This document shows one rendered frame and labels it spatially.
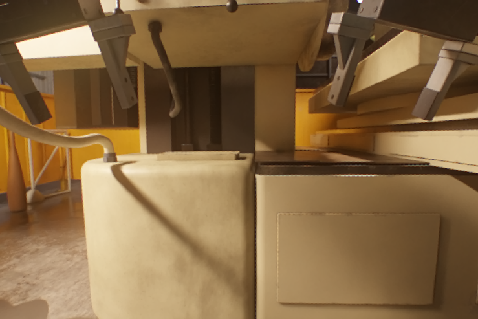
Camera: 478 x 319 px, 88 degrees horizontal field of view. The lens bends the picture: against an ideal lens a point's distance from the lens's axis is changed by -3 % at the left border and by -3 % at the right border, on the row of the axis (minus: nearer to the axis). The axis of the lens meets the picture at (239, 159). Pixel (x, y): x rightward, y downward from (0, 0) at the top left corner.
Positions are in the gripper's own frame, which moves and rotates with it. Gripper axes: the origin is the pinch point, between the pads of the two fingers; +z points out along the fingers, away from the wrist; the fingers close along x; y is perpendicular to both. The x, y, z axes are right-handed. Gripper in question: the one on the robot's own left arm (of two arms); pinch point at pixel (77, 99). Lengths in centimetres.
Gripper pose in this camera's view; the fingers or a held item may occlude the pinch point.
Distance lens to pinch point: 40.3
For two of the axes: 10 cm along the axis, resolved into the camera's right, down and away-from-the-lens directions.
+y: 0.5, -4.8, 8.8
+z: 1.7, 8.7, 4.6
